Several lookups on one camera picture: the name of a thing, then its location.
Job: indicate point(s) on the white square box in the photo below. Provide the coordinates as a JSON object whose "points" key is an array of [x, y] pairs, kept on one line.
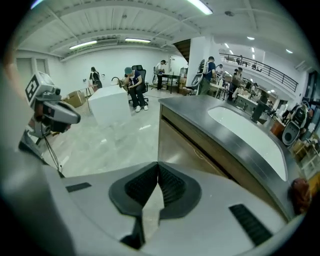
{"points": [[110, 107]]}

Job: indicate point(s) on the brown staircase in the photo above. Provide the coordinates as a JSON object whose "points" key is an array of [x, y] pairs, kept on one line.
{"points": [[183, 50]]}

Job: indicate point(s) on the black-topped wooden sink cabinet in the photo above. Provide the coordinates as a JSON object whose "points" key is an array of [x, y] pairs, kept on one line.
{"points": [[190, 105]]}

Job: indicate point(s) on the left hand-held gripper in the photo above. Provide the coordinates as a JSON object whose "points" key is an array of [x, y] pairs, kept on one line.
{"points": [[40, 85]]}

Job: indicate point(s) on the black straight faucet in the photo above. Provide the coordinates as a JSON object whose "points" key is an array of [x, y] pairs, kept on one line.
{"points": [[258, 112]]}

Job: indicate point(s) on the black curved faucet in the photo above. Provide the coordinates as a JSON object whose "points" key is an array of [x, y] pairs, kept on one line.
{"points": [[116, 79]]}

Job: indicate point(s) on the ceiling tube light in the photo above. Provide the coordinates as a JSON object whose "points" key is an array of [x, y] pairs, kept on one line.
{"points": [[200, 6], [137, 40], [82, 44]]}

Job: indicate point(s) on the black balcony railing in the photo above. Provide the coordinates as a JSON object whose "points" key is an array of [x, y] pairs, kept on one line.
{"points": [[272, 71]]}

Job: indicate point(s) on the white sink basin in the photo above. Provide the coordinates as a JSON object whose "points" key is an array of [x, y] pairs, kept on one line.
{"points": [[250, 140]]}

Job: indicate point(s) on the black office chair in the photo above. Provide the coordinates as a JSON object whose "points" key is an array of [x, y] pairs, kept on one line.
{"points": [[142, 71]]}

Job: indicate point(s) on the grey round-faced machine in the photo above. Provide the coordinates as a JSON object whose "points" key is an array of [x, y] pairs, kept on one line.
{"points": [[291, 130]]}

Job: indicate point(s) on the large cardboard box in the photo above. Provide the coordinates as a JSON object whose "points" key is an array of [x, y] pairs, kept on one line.
{"points": [[75, 98]]}

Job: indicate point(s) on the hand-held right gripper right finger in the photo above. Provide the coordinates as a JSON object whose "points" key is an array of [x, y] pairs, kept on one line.
{"points": [[212, 225]]}

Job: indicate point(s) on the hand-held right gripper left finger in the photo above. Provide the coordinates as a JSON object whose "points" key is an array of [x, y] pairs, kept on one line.
{"points": [[95, 215]]}

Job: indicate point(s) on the red cloth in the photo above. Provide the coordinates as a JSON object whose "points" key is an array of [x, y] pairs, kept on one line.
{"points": [[301, 197]]}

